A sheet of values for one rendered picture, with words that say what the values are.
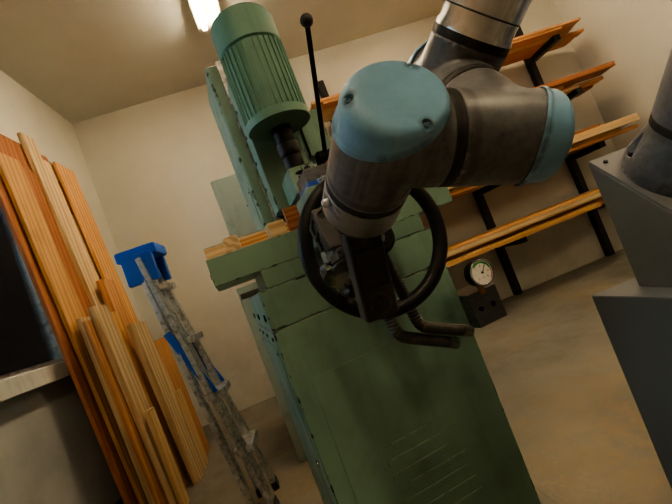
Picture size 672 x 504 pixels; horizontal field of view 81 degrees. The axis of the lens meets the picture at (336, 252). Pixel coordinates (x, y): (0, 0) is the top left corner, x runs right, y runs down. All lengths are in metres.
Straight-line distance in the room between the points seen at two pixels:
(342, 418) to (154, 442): 1.49
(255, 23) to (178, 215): 2.57
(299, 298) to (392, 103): 0.59
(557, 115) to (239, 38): 0.89
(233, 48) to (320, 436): 0.95
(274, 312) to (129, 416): 1.47
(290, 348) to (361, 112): 0.62
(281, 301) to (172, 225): 2.77
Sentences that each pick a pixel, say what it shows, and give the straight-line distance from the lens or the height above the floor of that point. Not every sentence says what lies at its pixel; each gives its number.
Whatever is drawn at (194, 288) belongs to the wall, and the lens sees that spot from 3.48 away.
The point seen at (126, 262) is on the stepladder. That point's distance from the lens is 1.76.
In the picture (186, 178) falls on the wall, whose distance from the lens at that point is 3.62.
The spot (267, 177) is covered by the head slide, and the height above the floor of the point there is 1.10.
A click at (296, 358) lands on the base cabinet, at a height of 0.64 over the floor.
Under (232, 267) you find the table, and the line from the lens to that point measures 0.85.
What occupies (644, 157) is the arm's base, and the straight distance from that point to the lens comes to 0.85.
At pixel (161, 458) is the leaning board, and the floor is 0.26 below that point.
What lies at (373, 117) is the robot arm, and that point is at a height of 0.88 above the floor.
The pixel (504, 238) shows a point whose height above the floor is 0.54.
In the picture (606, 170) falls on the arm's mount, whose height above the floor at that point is 0.78.
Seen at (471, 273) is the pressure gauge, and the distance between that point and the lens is 0.94.
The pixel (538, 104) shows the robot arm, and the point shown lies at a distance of 0.41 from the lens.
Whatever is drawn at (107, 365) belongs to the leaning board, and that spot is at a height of 0.75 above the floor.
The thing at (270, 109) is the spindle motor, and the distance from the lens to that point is 1.06.
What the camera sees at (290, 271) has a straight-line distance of 0.86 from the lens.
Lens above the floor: 0.78
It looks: 3 degrees up
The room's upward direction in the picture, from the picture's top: 21 degrees counter-clockwise
